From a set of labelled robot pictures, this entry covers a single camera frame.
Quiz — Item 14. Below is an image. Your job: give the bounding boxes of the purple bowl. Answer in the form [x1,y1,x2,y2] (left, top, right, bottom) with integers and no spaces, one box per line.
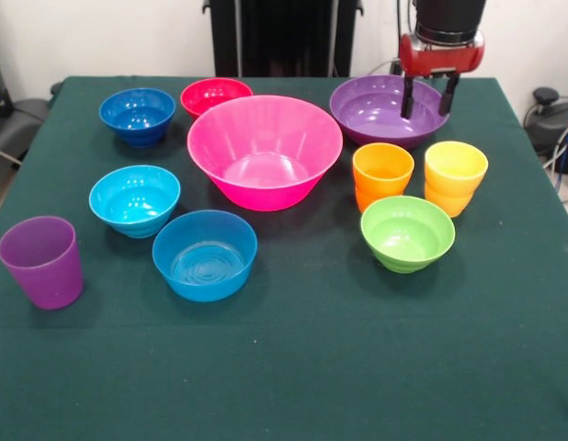
[328,74,450,151]

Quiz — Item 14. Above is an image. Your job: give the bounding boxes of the small red-pink bowl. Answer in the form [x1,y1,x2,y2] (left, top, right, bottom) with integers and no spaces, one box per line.
[179,77,254,121]

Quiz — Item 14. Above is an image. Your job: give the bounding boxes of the dark blue bowl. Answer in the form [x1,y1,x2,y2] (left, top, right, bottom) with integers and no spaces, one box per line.
[97,87,177,149]

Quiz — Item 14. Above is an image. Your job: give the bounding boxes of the cyan bowl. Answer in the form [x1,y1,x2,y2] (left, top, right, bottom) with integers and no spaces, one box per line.
[88,164,182,240]

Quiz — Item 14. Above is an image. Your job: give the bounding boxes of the green bowl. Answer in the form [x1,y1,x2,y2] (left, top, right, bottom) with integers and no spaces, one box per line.
[359,195,457,275]

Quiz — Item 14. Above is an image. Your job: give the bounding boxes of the blue ringed flat-bottom bowl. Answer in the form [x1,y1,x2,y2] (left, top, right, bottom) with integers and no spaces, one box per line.
[151,209,259,303]

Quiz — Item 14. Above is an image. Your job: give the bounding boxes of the purple cup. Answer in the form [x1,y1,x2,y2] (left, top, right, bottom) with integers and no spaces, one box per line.
[0,215,85,311]

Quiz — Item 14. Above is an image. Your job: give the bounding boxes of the dark green tablecloth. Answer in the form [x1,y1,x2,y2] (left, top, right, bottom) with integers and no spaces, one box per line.
[0,75,568,441]

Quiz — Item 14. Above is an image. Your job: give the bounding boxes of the large pink bowl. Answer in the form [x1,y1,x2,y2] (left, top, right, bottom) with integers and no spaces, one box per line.
[186,94,345,213]

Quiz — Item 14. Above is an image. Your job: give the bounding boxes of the yellow cup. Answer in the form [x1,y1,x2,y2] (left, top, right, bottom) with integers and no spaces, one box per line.
[424,141,490,198]

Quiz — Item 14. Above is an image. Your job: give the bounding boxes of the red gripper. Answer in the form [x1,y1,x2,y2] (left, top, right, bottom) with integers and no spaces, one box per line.
[398,32,487,119]

